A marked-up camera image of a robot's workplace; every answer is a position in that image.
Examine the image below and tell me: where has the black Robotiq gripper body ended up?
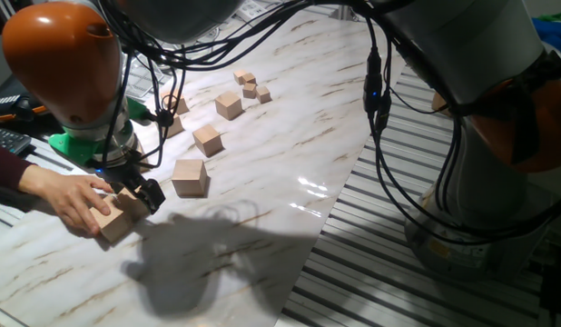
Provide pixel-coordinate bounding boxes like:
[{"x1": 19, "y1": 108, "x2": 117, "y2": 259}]
[{"x1": 96, "y1": 152, "x2": 145, "y2": 187}]

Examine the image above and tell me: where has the forearm in dark sleeve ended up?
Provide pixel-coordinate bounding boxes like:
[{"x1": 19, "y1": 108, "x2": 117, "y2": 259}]
[{"x1": 0, "y1": 140, "x2": 36, "y2": 192}]

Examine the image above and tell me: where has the person's bare hand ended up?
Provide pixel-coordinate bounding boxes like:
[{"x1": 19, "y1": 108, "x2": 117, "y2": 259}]
[{"x1": 17, "y1": 163, "x2": 114, "y2": 236}]

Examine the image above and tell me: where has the black computer keyboard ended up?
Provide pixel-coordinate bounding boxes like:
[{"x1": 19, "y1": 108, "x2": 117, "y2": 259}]
[{"x1": 0, "y1": 128, "x2": 33, "y2": 156}]

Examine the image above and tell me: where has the orange black teach pendant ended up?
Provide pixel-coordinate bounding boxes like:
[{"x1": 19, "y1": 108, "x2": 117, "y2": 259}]
[{"x1": 0, "y1": 74, "x2": 50, "y2": 124}]

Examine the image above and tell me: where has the white marble pattern mat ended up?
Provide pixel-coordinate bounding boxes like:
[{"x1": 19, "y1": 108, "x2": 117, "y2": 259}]
[{"x1": 0, "y1": 8, "x2": 404, "y2": 327}]

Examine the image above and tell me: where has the white power strip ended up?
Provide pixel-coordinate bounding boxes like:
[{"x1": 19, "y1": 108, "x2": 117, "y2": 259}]
[{"x1": 234, "y1": 0, "x2": 268, "y2": 22}]

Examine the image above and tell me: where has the blue bag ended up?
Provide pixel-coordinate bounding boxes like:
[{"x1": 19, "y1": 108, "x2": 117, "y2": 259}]
[{"x1": 532, "y1": 17, "x2": 561, "y2": 55}]

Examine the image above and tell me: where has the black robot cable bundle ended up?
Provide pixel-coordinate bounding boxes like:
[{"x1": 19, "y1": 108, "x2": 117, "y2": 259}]
[{"x1": 93, "y1": 0, "x2": 561, "y2": 246}]

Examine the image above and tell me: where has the aluminium profile post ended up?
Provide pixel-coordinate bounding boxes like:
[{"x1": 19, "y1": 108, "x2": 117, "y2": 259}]
[{"x1": 330, "y1": 4, "x2": 359, "y2": 22}]

